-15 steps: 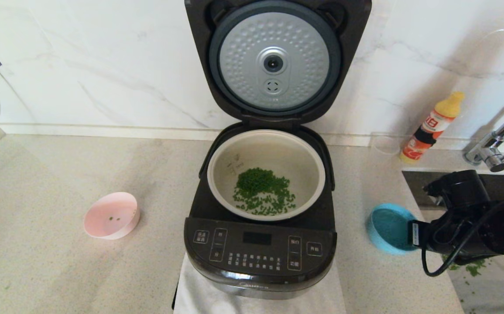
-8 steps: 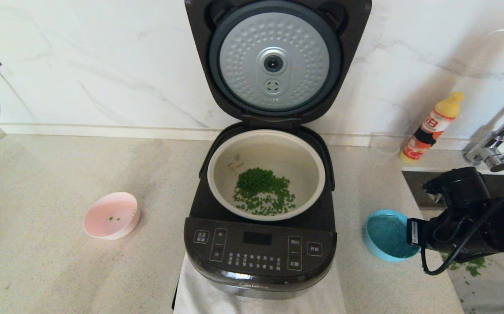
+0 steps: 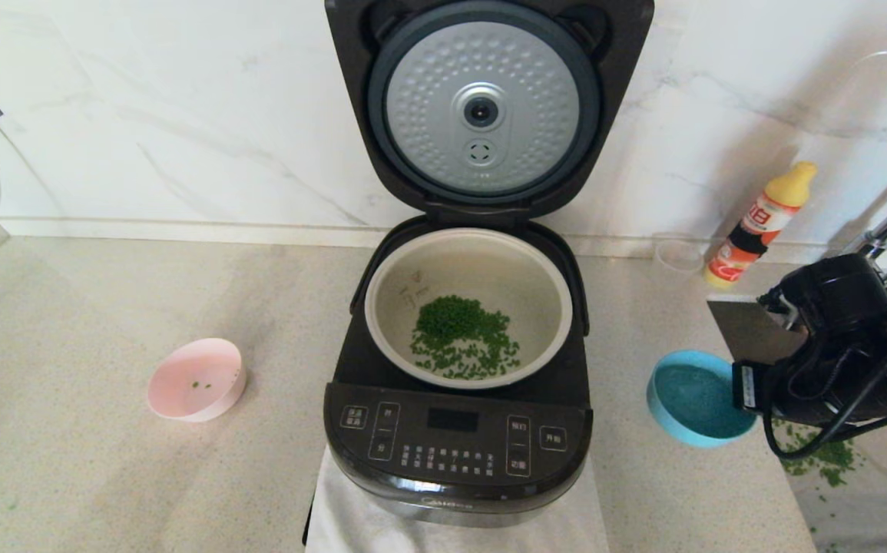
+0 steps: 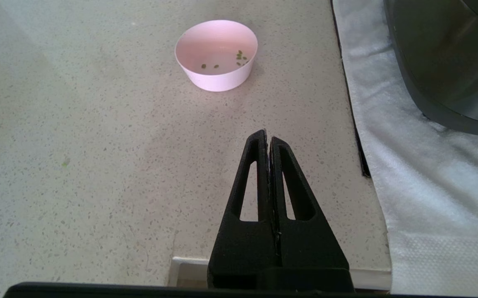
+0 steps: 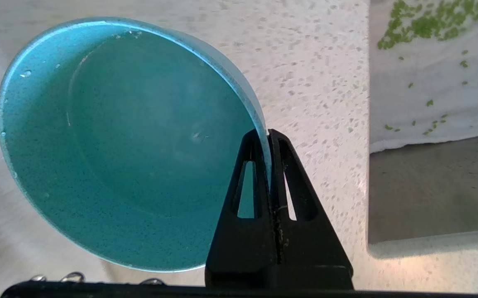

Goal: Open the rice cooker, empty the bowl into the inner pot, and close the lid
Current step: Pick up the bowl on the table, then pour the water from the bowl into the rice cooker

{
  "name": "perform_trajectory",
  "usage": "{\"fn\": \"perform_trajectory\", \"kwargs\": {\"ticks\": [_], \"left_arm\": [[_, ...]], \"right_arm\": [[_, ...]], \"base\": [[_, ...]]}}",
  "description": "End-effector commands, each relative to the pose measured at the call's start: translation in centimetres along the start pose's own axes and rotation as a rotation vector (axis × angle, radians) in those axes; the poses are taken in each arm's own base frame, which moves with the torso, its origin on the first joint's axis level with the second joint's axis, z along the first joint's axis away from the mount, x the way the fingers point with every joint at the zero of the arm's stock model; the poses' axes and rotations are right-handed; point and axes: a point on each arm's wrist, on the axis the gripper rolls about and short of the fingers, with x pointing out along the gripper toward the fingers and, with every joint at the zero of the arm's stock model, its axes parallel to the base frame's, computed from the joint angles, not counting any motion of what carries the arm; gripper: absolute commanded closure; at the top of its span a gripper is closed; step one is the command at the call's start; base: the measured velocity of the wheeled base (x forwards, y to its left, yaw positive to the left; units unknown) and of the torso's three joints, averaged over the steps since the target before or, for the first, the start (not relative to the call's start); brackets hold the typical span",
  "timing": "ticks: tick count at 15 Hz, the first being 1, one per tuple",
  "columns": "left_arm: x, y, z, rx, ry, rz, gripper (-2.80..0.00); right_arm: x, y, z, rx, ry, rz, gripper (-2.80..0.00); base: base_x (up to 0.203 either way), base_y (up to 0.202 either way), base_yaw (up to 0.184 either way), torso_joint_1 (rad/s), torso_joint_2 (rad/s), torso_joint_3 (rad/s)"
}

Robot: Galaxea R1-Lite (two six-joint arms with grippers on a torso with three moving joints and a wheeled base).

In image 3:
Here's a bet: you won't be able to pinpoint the blue bowl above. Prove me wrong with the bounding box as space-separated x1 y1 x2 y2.
647 350 759 449

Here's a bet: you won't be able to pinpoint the pink bowl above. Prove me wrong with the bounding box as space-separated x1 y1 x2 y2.
147 338 247 423

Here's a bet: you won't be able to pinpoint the chopped green vegetable pieces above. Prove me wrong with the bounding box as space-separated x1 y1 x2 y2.
410 330 522 379

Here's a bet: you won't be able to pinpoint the beige inner pot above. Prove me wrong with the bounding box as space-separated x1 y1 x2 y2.
364 228 573 389

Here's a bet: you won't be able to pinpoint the black rice cooker base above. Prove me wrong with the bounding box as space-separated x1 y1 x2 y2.
324 215 594 528

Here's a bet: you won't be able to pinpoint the white cloth under cooker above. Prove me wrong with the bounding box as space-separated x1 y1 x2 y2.
305 442 609 553

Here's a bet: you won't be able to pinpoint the green scallion bits on cloth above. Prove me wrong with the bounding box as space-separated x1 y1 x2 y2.
777 419 862 489

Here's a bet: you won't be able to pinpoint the clear glass cup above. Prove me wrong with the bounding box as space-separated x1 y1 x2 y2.
654 234 709 275

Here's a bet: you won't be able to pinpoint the yellow orange detergent bottle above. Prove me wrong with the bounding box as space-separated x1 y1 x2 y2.
704 161 818 290

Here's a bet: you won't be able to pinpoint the white cloth in sink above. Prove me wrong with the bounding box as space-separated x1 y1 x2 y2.
777 419 887 553

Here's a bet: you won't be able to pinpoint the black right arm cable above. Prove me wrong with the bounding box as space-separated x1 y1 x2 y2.
764 311 887 460

